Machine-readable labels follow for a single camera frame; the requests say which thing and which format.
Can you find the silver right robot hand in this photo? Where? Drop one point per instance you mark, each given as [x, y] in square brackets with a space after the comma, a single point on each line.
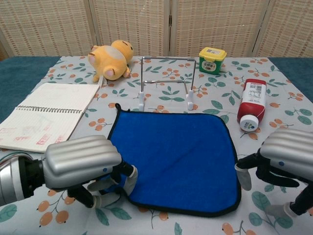
[288, 149]

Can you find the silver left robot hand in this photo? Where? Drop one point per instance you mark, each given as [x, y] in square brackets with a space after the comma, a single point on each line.
[80, 156]

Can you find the blue and grey cloth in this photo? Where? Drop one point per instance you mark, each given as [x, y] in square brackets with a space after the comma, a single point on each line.
[176, 151]

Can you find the red ketchup squeeze bottle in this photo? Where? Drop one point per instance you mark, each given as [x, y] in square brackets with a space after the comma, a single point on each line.
[252, 107]

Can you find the open spiral notebook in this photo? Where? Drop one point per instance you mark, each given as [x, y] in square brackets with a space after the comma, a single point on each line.
[53, 98]

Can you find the teal table cover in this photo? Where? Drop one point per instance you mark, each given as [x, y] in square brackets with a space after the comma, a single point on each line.
[19, 80]

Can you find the yellow plush toy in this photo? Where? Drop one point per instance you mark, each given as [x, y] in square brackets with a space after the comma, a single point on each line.
[110, 58]

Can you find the green tub with yellow lid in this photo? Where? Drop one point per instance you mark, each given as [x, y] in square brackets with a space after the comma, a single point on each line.
[211, 63]

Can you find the floral print tablecloth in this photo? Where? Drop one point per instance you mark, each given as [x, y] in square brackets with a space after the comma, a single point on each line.
[195, 222]

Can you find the bamboo folding screen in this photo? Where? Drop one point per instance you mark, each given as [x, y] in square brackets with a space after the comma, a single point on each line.
[134, 24]

